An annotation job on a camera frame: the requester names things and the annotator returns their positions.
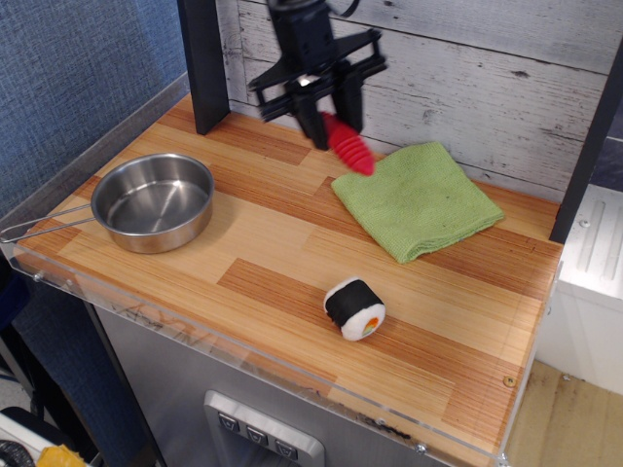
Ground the clear acrylic table guard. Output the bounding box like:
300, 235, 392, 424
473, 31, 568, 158
6, 228, 562, 466

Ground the black vertical post right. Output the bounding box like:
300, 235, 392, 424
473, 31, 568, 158
549, 41, 622, 244

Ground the black vertical post left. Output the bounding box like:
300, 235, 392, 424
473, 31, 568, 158
177, 0, 230, 135

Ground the black cable bottom left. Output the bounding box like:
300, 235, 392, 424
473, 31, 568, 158
0, 440, 41, 467

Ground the plush sushi roll toy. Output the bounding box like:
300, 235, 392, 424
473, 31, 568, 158
323, 277, 385, 341

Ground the silver control panel with buttons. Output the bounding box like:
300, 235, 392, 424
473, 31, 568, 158
203, 390, 325, 466

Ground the green folded cloth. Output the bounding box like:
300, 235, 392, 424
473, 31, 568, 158
332, 142, 504, 264

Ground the yellow object bottom left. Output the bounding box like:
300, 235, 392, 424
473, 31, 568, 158
36, 445, 87, 467

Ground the black vertical post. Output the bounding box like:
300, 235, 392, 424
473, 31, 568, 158
549, 41, 622, 244
177, 0, 230, 135

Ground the white grooved appliance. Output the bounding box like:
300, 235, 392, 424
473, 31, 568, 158
536, 185, 622, 394

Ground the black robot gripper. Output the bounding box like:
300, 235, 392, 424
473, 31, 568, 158
248, 1, 386, 150

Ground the stainless steel pan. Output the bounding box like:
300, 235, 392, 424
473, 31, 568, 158
1, 153, 215, 254

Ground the red handled metal spoon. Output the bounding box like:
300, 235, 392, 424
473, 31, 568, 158
320, 112, 376, 176

